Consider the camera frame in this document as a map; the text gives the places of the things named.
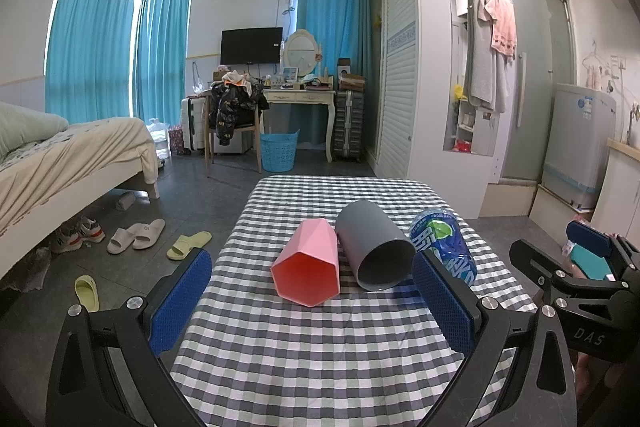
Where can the dark teal curtain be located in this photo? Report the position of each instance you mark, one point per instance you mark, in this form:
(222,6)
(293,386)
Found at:
(332,17)

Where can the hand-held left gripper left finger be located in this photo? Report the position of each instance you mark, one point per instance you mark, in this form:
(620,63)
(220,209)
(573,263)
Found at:
(181,302)

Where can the white suitcase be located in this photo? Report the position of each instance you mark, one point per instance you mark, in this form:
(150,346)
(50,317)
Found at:
(192,122)

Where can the green slipper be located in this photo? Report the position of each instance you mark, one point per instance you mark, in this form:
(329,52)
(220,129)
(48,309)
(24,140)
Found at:
(87,293)
(187,244)

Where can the bed with beige sheet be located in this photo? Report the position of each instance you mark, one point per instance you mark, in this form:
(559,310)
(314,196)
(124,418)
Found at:
(75,157)

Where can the wall hangers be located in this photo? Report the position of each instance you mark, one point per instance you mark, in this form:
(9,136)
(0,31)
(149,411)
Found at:
(602,67)

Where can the cream dressing table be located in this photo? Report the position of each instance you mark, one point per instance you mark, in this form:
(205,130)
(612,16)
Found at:
(300,97)

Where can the pale green quilt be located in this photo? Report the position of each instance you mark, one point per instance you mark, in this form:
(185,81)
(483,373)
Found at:
(25,124)

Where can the white washing machine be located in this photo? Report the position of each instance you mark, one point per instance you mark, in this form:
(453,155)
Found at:
(575,142)

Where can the oval white mirror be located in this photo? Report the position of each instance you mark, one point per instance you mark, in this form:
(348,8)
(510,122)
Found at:
(301,49)

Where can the red gift bag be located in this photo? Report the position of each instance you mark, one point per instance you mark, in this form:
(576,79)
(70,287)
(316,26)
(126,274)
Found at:
(176,141)

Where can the white sneaker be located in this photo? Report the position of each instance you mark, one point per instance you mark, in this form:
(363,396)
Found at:
(65,241)
(91,229)

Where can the white slipper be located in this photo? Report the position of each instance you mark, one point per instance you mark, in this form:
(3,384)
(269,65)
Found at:
(122,241)
(150,233)

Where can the wooden chair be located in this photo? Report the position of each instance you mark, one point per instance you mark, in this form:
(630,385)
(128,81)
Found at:
(257,142)

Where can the blue laundry basket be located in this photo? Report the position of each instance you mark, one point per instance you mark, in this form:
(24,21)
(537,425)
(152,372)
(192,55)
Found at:
(279,152)

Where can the pink hanging towel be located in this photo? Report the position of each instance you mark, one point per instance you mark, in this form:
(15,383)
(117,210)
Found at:
(504,27)

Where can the cardboard box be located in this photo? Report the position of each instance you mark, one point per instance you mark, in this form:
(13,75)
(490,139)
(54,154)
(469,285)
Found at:
(352,83)

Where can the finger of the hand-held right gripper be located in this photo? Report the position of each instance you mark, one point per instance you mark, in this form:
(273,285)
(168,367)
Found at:
(530,262)
(590,239)

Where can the frosted glass sliding door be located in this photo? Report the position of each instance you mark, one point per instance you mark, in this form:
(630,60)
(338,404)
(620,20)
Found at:
(537,32)

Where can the black television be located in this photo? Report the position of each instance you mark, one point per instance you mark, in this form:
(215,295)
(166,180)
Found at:
(251,46)

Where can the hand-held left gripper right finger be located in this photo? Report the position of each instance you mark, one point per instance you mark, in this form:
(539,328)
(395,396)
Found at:
(445,307)

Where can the grey hanging towel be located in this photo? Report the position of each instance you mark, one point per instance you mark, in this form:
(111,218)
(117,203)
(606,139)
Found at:
(482,57)

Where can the white wardrobe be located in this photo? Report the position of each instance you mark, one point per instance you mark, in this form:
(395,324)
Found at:
(400,82)

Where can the checked tablecloth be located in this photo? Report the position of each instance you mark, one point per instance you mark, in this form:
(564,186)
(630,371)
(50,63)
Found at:
(310,352)

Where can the pink faceted cup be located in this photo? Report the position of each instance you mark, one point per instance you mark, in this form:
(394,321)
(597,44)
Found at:
(305,279)

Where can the grey round cup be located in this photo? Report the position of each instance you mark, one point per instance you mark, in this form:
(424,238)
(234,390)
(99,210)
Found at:
(362,234)

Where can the narrow teal curtain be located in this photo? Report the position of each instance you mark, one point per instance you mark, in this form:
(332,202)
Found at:
(160,52)

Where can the white counter with wooden top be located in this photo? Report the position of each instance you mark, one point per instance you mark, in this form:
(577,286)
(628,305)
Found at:
(622,177)

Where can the white leaning board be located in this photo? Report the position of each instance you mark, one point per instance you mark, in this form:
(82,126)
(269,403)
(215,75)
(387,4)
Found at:
(557,212)

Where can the blue soda bottle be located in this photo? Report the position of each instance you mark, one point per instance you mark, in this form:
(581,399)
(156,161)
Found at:
(442,234)

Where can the pile of clothes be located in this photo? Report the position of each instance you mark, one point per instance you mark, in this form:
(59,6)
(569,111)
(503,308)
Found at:
(237,79)

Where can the wide teal curtain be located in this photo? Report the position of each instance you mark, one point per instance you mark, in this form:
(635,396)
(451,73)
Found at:
(90,47)

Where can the black jacket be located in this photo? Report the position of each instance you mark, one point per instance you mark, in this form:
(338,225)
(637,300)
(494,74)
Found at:
(230,107)

